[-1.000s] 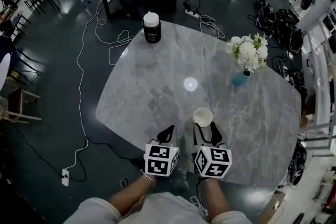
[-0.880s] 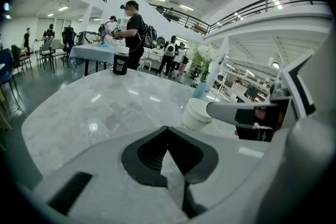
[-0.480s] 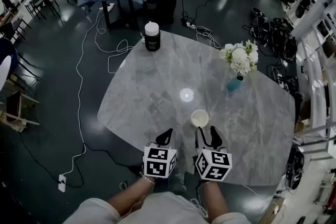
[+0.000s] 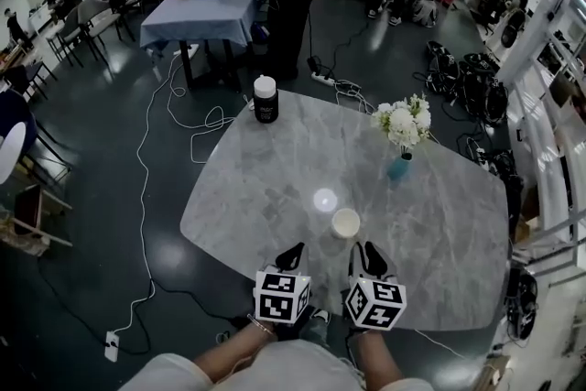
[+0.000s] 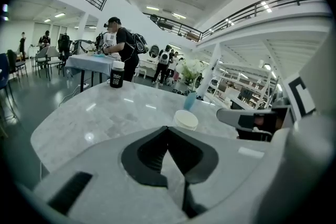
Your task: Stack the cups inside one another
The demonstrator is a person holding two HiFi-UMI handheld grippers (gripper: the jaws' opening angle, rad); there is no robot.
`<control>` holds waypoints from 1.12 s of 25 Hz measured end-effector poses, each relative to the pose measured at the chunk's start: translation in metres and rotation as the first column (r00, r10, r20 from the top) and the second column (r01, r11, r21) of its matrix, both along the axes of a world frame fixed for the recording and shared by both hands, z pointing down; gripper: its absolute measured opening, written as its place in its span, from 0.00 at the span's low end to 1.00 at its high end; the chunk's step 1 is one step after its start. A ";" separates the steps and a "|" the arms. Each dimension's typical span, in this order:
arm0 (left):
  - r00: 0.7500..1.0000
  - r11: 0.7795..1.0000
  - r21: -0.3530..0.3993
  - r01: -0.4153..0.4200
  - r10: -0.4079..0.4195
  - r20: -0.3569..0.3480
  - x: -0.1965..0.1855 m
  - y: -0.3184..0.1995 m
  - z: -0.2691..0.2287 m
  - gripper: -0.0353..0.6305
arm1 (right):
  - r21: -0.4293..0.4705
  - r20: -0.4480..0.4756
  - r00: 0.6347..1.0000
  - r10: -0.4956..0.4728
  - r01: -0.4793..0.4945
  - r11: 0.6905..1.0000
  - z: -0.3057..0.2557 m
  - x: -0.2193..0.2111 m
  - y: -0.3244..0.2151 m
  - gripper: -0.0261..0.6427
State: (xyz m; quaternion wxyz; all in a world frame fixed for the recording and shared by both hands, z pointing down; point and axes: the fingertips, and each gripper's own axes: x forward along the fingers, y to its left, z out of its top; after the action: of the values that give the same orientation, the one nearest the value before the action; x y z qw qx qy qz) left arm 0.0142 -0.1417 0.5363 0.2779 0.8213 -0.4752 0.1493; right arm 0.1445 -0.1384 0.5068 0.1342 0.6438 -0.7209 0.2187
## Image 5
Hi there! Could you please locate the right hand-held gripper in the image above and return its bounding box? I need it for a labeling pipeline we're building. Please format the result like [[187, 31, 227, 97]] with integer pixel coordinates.
[[216, 76, 316, 143]]

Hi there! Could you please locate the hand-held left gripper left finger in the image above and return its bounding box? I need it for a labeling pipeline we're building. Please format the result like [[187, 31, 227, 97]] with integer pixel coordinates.
[[121, 125, 169, 187]]

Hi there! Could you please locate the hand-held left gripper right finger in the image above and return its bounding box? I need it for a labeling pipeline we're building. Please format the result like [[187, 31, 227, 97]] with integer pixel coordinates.
[[167, 125, 219, 184]]

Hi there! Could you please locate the white metal shelving rack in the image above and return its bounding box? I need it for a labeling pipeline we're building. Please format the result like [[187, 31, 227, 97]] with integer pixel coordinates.
[[204, 59, 280, 111]]

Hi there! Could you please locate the blue ribbed vase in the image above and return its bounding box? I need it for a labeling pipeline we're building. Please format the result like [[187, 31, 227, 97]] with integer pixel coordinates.
[[183, 91, 197, 111]]

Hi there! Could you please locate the pile of black bags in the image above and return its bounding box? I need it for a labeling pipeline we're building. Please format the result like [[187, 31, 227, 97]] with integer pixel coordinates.
[[172, 89, 205, 102]]

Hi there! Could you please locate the white flower bouquet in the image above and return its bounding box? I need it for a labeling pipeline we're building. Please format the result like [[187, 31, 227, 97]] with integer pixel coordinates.
[[175, 59, 207, 92]]

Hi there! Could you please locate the black bottle white cap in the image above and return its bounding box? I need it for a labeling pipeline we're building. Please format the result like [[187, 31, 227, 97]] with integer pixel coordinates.
[[109, 60, 125, 89]]

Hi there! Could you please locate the silver capsule backpack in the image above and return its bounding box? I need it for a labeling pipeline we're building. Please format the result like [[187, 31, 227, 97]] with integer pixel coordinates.
[[159, 51, 171, 64]]

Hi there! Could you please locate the white dressing table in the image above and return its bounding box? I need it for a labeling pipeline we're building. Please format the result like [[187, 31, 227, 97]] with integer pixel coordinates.
[[135, 59, 159, 79]]

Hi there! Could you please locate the oval dresser mirror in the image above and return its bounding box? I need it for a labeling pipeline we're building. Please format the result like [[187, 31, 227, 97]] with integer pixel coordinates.
[[148, 44, 160, 59]]

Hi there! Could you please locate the blue cloth covered table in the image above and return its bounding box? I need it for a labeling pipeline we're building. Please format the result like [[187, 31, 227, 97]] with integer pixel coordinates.
[[65, 54, 116, 92]]

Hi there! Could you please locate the black backpack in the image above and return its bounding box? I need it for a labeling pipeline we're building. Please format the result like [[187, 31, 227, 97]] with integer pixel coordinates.
[[132, 33, 149, 55]]

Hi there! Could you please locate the grey dining chair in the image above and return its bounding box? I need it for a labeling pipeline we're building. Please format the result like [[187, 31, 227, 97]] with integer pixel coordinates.
[[35, 46, 66, 82]]

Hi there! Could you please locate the black office chair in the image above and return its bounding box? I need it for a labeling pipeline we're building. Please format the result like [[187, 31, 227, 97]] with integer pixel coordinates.
[[57, 33, 71, 55]]

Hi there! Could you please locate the blue chair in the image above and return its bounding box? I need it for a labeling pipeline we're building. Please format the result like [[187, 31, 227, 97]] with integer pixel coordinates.
[[0, 52, 13, 113]]

